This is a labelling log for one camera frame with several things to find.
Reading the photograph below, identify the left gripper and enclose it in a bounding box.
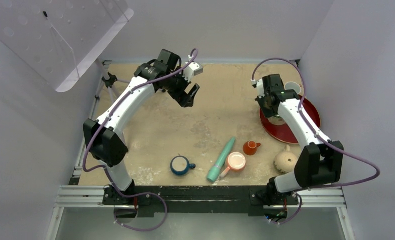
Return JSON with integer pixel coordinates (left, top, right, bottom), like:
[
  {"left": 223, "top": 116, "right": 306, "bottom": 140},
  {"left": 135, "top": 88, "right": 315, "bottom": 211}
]
[{"left": 164, "top": 66, "right": 199, "bottom": 108}]

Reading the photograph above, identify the teal pen tube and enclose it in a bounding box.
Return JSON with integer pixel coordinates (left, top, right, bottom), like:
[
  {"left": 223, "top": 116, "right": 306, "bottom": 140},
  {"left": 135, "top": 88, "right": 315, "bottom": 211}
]
[{"left": 206, "top": 136, "right": 236, "bottom": 183}]

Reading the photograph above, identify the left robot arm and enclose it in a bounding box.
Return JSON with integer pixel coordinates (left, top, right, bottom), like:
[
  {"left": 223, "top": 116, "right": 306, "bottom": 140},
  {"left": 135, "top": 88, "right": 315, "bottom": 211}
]
[{"left": 83, "top": 48, "right": 203, "bottom": 205}]

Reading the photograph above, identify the red round tray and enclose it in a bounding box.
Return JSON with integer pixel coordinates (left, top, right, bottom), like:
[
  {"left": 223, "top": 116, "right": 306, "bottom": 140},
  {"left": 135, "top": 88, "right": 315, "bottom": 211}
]
[{"left": 259, "top": 99, "right": 321, "bottom": 145}]

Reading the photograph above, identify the pink white mug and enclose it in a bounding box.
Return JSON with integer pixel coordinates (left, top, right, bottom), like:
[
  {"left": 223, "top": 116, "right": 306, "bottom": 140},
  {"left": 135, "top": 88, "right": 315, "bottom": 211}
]
[{"left": 219, "top": 152, "right": 247, "bottom": 179}]

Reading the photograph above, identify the tripod stand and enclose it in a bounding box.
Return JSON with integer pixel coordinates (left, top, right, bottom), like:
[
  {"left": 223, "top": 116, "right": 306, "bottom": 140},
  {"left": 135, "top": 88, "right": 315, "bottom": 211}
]
[{"left": 94, "top": 58, "right": 131, "bottom": 103}]

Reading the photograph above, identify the large white cat mug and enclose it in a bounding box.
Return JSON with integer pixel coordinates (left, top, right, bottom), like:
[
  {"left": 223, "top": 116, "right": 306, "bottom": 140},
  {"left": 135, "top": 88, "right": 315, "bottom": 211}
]
[{"left": 268, "top": 115, "right": 286, "bottom": 126}]

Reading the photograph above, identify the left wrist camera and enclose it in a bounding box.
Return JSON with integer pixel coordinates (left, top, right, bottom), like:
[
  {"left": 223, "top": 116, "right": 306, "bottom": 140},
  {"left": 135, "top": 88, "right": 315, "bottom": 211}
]
[{"left": 183, "top": 55, "right": 204, "bottom": 83}]

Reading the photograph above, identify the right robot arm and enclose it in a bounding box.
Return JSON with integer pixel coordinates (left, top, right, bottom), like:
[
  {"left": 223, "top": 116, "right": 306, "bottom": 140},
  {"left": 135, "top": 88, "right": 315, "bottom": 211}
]
[{"left": 252, "top": 74, "right": 344, "bottom": 204}]

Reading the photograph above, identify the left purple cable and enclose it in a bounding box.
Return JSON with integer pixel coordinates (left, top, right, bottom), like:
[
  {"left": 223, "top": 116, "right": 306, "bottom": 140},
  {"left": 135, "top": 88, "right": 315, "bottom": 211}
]
[{"left": 82, "top": 48, "right": 200, "bottom": 232}]

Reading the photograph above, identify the blue mug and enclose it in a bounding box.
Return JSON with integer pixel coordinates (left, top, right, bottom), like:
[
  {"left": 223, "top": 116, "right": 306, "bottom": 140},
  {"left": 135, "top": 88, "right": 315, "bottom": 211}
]
[{"left": 170, "top": 155, "right": 196, "bottom": 176}]

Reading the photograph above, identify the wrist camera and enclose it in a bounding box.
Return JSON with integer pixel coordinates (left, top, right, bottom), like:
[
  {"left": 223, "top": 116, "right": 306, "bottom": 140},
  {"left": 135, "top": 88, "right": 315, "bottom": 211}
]
[
  {"left": 251, "top": 78, "right": 265, "bottom": 99},
  {"left": 183, "top": 55, "right": 204, "bottom": 83}
]

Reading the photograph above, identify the cream teapot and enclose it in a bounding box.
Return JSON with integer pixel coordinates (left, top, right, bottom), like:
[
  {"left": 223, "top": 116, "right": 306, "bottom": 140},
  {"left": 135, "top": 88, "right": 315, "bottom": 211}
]
[{"left": 273, "top": 145, "right": 299, "bottom": 174}]

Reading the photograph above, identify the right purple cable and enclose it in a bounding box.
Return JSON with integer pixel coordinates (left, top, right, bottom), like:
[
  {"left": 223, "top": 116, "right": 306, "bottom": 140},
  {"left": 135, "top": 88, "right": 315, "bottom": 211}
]
[{"left": 252, "top": 58, "right": 381, "bottom": 226}]

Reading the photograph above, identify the small orange cup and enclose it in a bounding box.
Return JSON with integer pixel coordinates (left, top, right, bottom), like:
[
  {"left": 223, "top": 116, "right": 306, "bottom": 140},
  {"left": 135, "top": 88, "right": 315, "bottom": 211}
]
[{"left": 242, "top": 140, "right": 261, "bottom": 156}]

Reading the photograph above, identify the clear acrylic panel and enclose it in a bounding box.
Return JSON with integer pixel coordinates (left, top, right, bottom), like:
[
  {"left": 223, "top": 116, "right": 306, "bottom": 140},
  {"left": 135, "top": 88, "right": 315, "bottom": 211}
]
[{"left": 0, "top": 0, "right": 135, "bottom": 93}]

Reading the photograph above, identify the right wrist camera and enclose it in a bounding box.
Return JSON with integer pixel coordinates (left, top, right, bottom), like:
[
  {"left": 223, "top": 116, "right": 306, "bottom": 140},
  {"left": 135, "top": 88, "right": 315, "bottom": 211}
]
[{"left": 251, "top": 78, "right": 265, "bottom": 99}]

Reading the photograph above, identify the purple cable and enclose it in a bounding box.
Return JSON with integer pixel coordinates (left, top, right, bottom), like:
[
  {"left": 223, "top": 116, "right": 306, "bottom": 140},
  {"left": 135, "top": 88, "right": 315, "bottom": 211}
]
[
  {"left": 82, "top": 48, "right": 200, "bottom": 232},
  {"left": 252, "top": 58, "right": 381, "bottom": 226}
]

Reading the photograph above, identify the pink brown mug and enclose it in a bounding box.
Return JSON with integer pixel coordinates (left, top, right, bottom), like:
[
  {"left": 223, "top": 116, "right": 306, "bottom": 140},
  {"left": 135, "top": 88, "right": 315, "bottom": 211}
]
[{"left": 284, "top": 81, "right": 303, "bottom": 95}]

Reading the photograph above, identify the aluminium frame rail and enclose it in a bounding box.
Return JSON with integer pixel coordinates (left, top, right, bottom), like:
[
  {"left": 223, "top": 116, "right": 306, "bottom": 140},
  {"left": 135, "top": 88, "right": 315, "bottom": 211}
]
[{"left": 48, "top": 63, "right": 355, "bottom": 240}]

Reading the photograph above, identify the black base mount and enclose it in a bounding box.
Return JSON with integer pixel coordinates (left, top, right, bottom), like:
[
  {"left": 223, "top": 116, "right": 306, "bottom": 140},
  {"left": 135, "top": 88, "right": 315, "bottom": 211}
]
[{"left": 102, "top": 185, "right": 299, "bottom": 218}]

